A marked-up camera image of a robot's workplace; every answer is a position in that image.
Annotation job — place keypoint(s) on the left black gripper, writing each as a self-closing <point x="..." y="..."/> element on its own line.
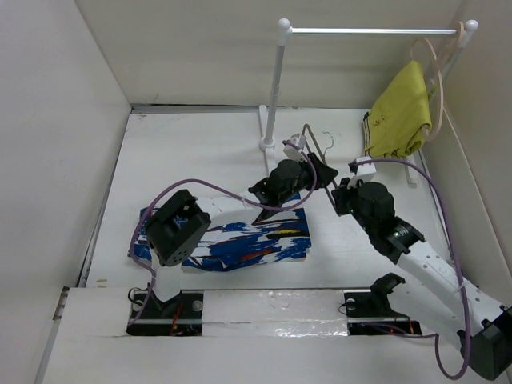
<point x="325" y="175"/>

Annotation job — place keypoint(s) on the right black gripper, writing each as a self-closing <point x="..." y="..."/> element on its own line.
<point x="341" y="194"/>

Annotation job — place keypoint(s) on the grey wire hanger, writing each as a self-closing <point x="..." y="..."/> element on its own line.
<point x="325" y="174"/>

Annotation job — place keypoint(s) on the blue white red patterned trousers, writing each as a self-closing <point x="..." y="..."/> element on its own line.
<point x="218" y="234"/>

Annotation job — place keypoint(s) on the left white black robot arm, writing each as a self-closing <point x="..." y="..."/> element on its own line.
<point x="162" y="298"/>

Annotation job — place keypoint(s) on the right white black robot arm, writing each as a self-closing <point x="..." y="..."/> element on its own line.
<point x="453" y="307"/>

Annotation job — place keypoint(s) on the beige wooden hanger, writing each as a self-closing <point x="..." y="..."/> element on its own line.
<point x="437" y="89"/>

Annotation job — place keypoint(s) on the yellow green shorts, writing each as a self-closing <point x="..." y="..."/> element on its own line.
<point x="393" y="128"/>

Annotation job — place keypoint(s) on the white garment rack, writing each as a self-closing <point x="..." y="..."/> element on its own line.
<point x="462" y="34"/>

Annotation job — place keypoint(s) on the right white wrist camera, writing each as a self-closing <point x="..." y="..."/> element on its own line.
<point x="363" y="170"/>

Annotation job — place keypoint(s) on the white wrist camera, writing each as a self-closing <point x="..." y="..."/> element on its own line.
<point x="363" y="170"/>
<point x="294" y="146"/>

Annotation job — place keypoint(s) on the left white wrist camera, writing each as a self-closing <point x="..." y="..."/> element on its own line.
<point x="294" y="146"/>

